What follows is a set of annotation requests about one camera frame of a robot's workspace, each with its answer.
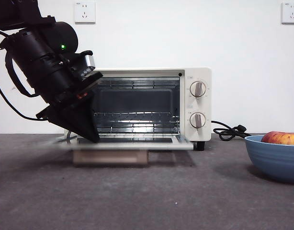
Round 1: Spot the oven door with glass window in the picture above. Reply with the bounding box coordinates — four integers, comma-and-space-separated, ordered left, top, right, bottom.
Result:
56, 134, 194, 166

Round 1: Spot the cream Toshiba toaster oven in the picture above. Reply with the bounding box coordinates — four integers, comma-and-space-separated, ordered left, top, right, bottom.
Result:
56, 67, 213, 166

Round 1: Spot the blue ribbed bowl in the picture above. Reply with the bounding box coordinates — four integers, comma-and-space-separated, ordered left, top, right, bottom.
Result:
244, 135, 294, 184

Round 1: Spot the red apple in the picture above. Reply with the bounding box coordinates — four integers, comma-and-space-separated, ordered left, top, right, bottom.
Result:
261, 131, 294, 146

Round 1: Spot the beige oven knob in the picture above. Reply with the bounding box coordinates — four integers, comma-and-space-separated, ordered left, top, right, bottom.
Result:
189, 80, 207, 98
189, 112, 206, 128

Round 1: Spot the left wrist grey camera box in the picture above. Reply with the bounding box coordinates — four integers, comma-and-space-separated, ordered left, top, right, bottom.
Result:
76, 50, 96, 78

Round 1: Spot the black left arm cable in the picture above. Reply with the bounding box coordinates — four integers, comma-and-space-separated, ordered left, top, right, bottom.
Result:
0, 78, 42, 120
4, 51, 39, 98

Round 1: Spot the white wall socket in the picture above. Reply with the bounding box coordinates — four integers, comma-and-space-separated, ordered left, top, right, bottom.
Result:
74, 1, 96, 24
281, 1, 294, 24

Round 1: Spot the black oven power cord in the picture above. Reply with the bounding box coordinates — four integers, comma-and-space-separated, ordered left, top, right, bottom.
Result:
211, 120, 252, 141

